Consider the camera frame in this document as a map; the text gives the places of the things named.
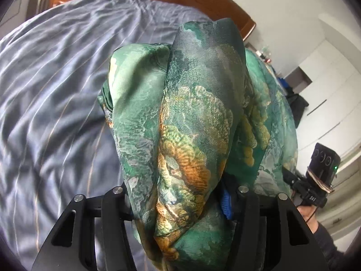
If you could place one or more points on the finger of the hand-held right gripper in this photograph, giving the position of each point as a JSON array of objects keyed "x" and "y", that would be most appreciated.
[{"x": 289, "y": 176}]

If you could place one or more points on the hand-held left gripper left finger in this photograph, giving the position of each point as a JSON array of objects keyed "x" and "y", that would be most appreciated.
[{"x": 114, "y": 211}]

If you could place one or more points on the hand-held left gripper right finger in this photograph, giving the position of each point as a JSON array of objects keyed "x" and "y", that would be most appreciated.
[{"x": 225, "y": 206}]

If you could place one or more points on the green printed garment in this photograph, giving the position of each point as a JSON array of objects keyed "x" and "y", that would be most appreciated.
[{"x": 183, "y": 118}]

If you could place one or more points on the person's right forearm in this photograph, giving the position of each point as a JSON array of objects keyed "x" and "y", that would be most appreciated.
[{"x": 328, "y": 245}]

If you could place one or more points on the person's right hand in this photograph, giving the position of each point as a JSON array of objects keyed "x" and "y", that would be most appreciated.
[{"x": 308, "y": 220}]

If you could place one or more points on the dark jacket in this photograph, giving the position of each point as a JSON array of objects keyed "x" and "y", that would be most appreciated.
[{"x": 297, "y": 106}]

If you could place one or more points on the white wardrobe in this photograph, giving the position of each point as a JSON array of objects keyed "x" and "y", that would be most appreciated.
[{"x": 330, "y": 96}]

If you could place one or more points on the bed with blue plaid cover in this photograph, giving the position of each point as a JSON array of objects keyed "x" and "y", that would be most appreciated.
[{"x": 56, "y": 90}]

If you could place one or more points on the wooden headboard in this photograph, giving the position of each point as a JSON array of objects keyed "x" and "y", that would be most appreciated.
[{"x": 211, "y": 2}]

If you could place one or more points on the wooden nightstand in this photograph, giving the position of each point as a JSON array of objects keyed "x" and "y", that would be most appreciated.
[{"x": 59, "y": 0}]

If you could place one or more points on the white low cabinet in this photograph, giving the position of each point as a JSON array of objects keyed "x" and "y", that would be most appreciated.
[{"x": 14, "y": 11}]

